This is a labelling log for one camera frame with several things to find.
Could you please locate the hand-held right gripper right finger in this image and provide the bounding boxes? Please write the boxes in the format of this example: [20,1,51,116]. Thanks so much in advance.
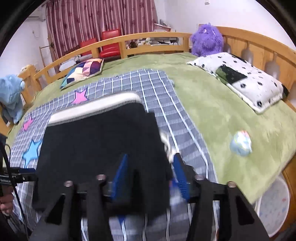
[173,154,270,241]

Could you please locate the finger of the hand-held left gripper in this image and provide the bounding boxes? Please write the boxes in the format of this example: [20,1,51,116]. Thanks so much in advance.
[10,168,39,184]

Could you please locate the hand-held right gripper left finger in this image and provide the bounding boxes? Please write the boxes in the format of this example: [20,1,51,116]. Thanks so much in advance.
[30,153,129,241]

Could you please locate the black pants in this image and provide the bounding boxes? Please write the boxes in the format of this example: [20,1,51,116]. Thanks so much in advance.
[32,91,174,223]

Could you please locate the person's left hand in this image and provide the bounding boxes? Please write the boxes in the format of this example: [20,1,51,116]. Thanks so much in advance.
[0,193,15,215]

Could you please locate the small pastel ball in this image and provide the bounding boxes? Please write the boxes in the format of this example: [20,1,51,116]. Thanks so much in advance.
[230,130,252,156]

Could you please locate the light blue fleece blanket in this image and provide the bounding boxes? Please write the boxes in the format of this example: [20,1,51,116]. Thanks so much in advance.
[0,74,26,124]

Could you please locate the green fleece blanket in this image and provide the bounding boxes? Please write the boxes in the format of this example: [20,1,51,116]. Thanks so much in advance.
[5,52,296,204]

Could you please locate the grey checked bed sheet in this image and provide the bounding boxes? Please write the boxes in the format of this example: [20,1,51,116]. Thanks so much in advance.
[9,69,220,241]

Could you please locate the white star-print basket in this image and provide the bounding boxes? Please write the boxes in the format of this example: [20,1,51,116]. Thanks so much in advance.
[254,175,290,237]

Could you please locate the geometric patterned pillow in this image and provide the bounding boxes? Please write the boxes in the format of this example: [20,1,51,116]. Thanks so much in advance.
[60,58,104,90]

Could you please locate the white dotted pillow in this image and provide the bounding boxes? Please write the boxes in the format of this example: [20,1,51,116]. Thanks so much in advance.
[187,52,286,113]

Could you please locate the wooden coat rack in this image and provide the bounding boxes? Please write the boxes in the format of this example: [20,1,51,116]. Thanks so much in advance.
[39,42,56,62]

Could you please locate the red chair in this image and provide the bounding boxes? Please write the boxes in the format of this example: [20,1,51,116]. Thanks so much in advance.
[99,29,122,58]
[80,38,99,57]

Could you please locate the purple plush toy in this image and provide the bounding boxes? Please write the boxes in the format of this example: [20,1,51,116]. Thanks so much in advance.
[190,22,224,57]

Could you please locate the maroon striped curtain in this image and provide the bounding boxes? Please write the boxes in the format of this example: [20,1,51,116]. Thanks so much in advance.
[45,0,160,57]

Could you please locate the white air conditioner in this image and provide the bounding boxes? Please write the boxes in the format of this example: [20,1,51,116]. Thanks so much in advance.
[24,16,47,23]

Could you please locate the black cable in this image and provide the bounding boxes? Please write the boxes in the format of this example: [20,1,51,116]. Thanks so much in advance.
[0,140,29,239]

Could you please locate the wooden bed frame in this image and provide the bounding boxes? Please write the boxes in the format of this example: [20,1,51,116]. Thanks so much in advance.
[0,26,296,186]

